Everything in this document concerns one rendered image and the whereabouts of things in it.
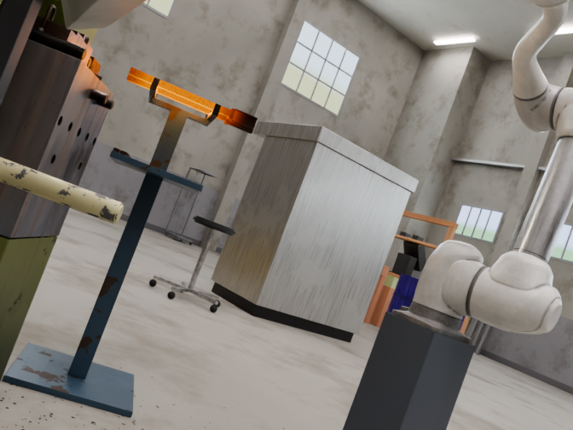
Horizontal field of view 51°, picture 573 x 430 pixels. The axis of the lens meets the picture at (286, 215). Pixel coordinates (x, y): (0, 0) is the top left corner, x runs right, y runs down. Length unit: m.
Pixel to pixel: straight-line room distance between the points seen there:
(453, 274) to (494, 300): 0.14
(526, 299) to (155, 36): 11.53
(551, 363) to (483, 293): 11.13
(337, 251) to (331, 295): 0.43
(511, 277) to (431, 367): 0.33
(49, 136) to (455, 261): 1.14
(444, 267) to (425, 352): 0.25
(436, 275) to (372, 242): 4.19
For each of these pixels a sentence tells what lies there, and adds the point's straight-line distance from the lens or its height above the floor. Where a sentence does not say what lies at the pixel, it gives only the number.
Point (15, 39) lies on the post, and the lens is 1.09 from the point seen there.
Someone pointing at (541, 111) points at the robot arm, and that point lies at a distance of 1.99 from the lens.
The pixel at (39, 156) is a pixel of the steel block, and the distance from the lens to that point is 1.51.
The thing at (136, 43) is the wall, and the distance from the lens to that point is 12.63.
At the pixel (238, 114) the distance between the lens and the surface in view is 2.04.
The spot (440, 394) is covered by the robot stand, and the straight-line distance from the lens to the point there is 1.85.
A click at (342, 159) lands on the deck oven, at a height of 1.61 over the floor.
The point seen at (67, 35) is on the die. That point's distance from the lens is 1.58.
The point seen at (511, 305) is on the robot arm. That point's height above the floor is 0.74.
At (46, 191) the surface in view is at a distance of 1.25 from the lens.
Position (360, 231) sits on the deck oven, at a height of 1.06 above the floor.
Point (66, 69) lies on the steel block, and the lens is 1.53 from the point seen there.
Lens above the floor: 0.68
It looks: 3 degrees up
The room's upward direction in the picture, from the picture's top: 21 degrees clockwise
